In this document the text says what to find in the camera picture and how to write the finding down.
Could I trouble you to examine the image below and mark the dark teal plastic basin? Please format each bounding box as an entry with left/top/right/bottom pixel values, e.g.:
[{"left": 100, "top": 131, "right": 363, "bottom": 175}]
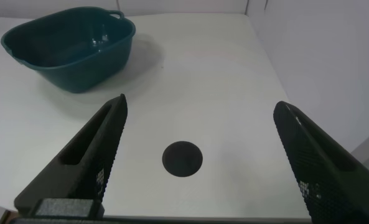
[{"left": 0, "top": 6, "right": 137, "bottom": 94}]

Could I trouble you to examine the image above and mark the black round table disc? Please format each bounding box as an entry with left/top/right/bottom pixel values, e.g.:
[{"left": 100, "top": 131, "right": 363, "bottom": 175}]
[{"left": 161, "top": 141, "right": 203, "bottom": 178}]

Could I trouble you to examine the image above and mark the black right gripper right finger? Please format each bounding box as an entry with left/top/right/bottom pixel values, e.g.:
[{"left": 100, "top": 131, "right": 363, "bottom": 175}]
[{"left": 273, "top": 101, "right": 369, "bottom": 223}]

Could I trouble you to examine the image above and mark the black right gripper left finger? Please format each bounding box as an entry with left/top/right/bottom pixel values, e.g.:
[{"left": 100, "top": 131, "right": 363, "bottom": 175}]
[{"left": 14, "top": 93, "right": 128, "bottom": 218}]

